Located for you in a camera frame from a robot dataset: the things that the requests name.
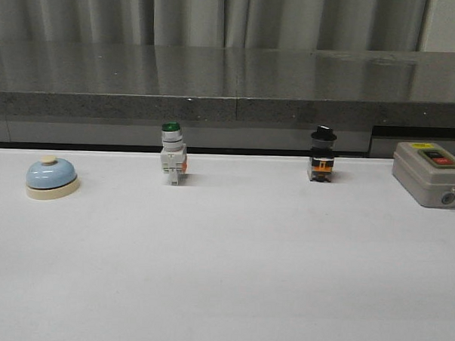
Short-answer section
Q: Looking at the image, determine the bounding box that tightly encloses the blue call bell cream base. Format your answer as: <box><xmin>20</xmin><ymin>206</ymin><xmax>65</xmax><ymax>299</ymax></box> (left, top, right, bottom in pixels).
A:
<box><xmin>25</xmin><ymin>155</ymin><xmax>80</xmax><ymax>201</ymax></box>

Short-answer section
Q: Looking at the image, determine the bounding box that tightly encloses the grey stone counter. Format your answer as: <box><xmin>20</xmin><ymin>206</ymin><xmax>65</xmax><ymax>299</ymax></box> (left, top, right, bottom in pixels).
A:
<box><xmin>0</xmin><ymin>41</ymin><xmax>455</xmax><ymax>158</ymax></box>

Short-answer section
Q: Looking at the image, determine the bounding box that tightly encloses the grey curtain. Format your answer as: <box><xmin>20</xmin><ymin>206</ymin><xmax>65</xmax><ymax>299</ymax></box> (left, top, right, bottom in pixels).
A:
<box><xmin>0</xmin><ymin>0</ymin><xmax>455</xmax><ymax>53</ymax></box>

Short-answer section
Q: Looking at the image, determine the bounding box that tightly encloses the green pushbutton switch white body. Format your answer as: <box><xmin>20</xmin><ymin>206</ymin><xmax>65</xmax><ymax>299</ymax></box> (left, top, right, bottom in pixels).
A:
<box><xmin>160</xmin><ymin>121</ymin><xmax>187</xmax><ymax>185</ymax></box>

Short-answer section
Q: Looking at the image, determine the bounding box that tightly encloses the black rotary selector switch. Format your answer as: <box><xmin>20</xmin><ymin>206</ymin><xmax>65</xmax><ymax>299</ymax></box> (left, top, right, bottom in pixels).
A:
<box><xmin>307</xmin><ymin>125</ymin><xmax>337</xmax><ymax>183</ymax></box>

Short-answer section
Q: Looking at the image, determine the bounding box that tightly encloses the grey on off switch box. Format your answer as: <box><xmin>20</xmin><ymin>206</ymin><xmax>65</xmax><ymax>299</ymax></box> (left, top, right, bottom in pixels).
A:
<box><xmin>392</xmin><ymin>142</ymin><xmax>455</xmax><ymax>209</ymax></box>

